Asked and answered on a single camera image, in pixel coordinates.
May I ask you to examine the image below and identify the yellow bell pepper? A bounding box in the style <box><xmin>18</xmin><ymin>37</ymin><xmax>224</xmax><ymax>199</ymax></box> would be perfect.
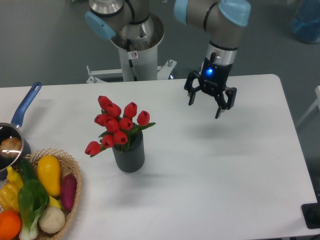
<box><xmin>0</xmin><ymin>183</ymin><xmax>20</xmax><ymax>213</ymax></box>

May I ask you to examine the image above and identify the black device at edge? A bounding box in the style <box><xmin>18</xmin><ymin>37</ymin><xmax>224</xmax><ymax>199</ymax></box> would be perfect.
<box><xmin>301</xmin><ymin>203</ymin><xmax>320</xmax><ymax>229</ymax></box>

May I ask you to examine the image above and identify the red tulip bouquet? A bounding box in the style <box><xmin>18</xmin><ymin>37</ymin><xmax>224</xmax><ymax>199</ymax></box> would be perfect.
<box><xmin>84</xmin><ymin>95</ymin><xmax>155</xmax><ymax>157</ymax></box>

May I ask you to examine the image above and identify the blue handled saucepan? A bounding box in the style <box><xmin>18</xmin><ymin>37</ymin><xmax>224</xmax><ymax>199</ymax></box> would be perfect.
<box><xmin>0</xmin><ymin>82</ymin><xmax>42</xmax><ymax>181</ymax></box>

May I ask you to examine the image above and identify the dark grey ribbed vase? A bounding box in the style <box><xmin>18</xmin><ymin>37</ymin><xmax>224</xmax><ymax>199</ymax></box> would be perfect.
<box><xmin>112</xmin><ymin>132</ymin><xmax>145</xmax><ymax>173</ymax></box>

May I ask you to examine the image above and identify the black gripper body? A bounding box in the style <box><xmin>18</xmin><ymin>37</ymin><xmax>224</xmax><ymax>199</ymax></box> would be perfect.
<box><xmin>200</xmin><ymin>57</ymin><xmax>233</xmax><ymax>102</ymax></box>

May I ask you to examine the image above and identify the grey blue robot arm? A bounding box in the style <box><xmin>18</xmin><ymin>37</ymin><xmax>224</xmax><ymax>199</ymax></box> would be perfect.
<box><xmin>85</xmin><ymin>0</ymin><xmax>251</xmax><ymax>113</ymax></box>

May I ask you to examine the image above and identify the orange fruit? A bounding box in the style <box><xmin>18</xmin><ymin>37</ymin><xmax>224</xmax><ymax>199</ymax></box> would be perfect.
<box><xmin>0</xmin><ymin>210</ymin><xmax>22</xmax><ymax>240</ymax></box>

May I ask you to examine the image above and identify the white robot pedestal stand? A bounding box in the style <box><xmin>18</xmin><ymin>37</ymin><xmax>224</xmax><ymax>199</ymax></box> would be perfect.
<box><xmin>85</xmin><ymin>12</ymin><xmax>177</xmax><ymax>82</ymax></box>

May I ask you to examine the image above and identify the yellow squash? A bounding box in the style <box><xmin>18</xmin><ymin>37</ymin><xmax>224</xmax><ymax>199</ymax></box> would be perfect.
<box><xmin>37</xmin><ymin>155</ymin><xmax>61</xmax><ymax>198</ymax></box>

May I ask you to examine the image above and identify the white furniture leg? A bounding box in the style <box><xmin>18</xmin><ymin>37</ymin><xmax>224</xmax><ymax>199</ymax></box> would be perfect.
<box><xmin>296</xmin><ymin>85</ymin><xmax>320</xmax><ymax>129</ymax></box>

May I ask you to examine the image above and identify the woven bamboo basket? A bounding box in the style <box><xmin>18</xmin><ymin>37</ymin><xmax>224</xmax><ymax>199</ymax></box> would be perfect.
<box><xmin>25</xmin><ymin>148</ymin><xmax>82</xmax><ymax>240</ymax></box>

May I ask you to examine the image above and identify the blue object in background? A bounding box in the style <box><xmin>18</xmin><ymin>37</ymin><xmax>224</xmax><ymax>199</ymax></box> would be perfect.
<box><xmin>290</xmin><ymin>0</ymin><xmax>320</xmax><ymax>44</ymax></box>

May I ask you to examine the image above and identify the purple eggplant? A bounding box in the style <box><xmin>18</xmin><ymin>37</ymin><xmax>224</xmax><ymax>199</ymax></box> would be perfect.
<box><xmin>60</xmin><ymin>174</ymin><xmax>78</xmax><ymax>211</ymax></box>

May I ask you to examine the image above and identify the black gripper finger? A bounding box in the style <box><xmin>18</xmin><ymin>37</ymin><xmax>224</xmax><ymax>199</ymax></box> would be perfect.
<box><xmin>183</xmin><ymin>70</ymin><xmax>206</xmax><ymax>106</ymax></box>
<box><xmin>214</xmin><ymin>87</ymin><xmax>237</xmax><ymax>119</ymax></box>

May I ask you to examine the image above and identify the green bok choy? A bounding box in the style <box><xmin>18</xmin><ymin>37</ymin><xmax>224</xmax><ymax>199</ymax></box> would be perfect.
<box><xmin>18</xmin><ymin>179</ymin><xmax>49</xmax><ymax>240</ymax></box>

